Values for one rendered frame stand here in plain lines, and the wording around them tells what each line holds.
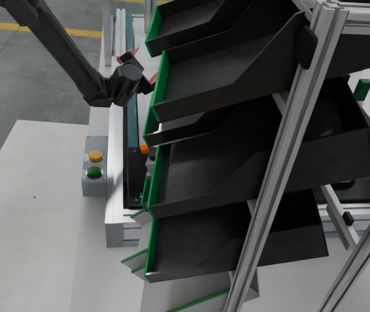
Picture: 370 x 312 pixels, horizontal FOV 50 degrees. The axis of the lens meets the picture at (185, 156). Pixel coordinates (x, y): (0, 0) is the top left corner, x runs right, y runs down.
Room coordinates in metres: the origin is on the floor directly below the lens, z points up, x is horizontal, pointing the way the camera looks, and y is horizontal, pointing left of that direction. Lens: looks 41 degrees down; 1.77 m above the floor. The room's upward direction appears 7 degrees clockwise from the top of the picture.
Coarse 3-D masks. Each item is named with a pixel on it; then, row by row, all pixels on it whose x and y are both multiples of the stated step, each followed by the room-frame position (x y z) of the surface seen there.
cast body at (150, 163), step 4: (156, 148) 0.59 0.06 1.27; (148, 152) 0.58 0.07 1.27; (152, 152) 0.58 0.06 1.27; (148, 156) 0.57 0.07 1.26; (152, 156) 0.57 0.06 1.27; (148, 160) 0.57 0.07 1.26; (152, 160) 0.56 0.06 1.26; (148, 164) 0.56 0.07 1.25; (152, 164) 0.56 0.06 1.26; (148, 168) 0.56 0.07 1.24; (152, 168) 0.56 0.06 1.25; (148, 172) 0.57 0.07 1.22; (152, 172) 0.56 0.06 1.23; (148, 176) 0.56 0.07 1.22; (148, 180) 0.56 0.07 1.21
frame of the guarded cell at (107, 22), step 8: (104, 0) 1.60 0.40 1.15; (112, 0) 2.09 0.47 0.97; (104, 8) 1.60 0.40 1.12; (112, 8) 2.09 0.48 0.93; (104, 16) 1.60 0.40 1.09; (112, 16) 2.08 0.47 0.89; (136, 16) 2.12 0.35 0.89; (104, 24) 1.60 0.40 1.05; (112, 24) 1.98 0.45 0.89; (104, 32) 1.60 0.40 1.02; (112, 32) 1.88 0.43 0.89; (104, 40) 1.60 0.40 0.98; (112, 40) 1.79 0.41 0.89; (104, 48) 1.60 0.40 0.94; (112, 48) 1.75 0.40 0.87
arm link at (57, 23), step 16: (16, 0) 0.72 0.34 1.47; (32, 0) 0.79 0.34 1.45; (16, 16) 0.74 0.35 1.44; (32, 16) 0.75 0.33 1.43; (48, 16) 0.80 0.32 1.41; (32, 32) 0.80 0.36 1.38; (48, 32) 0.80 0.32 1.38; (64, 32) 0.84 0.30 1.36; (48, 48) 0.82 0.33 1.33; (64, 48) 0.83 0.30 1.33; (64, 64) 0.85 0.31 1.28; (80, 64) 0.86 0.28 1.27; (80, 80) 0.88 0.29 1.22; (96, 80) 0.90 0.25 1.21; (96, 96) 0.91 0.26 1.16
